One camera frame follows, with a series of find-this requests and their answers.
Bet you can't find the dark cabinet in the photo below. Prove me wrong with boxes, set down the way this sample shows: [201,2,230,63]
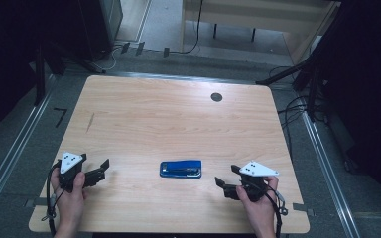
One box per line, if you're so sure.
[78,0,124,62]

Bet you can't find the white floor cable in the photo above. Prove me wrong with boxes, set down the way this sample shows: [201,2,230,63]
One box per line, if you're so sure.
[101,44,127,72]

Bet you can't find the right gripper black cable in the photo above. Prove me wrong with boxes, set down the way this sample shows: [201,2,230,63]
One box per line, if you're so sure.
[261,183,290,238]

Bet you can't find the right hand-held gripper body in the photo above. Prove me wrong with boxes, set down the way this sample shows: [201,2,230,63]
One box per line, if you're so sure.
[238,161,280,203]

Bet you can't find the grey table edge bracket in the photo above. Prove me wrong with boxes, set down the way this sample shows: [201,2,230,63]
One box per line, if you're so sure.
[292,201,316,218]

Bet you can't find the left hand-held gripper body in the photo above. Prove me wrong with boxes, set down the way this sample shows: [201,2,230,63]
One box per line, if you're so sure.
[58,152,89,193]

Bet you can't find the person's right hand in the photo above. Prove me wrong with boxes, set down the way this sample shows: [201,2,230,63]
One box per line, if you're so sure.
[236,176,281,220]

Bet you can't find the black metal stand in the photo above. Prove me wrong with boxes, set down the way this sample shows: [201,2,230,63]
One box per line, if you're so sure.
[256,49,331,124]
[34,39,107,107]

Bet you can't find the person's left hand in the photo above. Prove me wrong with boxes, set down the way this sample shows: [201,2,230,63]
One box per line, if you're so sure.
[50,167,87,213]

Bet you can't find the hanging black cable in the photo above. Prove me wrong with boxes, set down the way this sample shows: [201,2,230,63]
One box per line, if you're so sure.
[168,0,205,56]

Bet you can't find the blue stapler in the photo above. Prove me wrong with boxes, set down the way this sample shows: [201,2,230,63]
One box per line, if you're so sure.
[159,160,203,179]

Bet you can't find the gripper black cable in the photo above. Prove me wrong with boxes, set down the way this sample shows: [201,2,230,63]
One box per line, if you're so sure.
[41,161,64,238]
[261,183,290,238]

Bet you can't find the metal floor rail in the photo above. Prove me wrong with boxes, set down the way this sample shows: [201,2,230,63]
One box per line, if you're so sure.
[300,110,362,238]
[0,74,58,220]

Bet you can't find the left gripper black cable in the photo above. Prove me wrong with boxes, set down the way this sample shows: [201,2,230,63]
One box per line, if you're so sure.
[41,161,64,238]

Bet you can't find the black floor cables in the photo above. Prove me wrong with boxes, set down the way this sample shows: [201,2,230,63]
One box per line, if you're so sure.
[275,65,316,160]

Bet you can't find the dark curtain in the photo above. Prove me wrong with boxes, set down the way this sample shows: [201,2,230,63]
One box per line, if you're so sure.
[321,0,381,216]
[0,0,80,147]

